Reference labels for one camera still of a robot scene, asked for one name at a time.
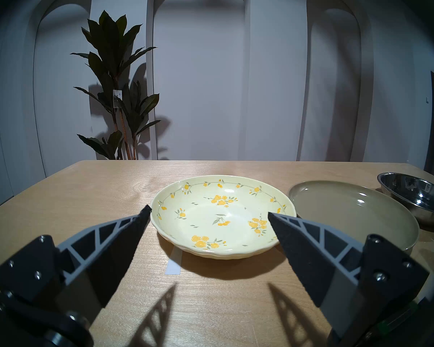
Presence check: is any yellow floral ceramic plate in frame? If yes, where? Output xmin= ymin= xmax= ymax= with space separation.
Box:
xmin=150 ymin=175 xmax=297 ymax=260

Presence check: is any olive green plate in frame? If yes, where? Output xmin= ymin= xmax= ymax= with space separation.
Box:
xmin=289 ymin=180 xmax=420 ymax=253

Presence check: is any short white tape strip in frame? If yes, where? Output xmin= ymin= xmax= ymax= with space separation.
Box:
xmin=165 ymin=247 xmax=183 ymax=275

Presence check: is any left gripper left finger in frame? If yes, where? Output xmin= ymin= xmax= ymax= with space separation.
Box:
xmin=0 ymin=205 xmax=152 ymax=347

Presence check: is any tall dark green plant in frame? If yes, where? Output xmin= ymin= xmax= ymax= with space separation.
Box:
xmin=71 ymin=10 xmax=161 ymax=160

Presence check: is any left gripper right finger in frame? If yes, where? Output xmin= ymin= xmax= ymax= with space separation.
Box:
xmin=268 ymin=212 xmax=430 ymax=347

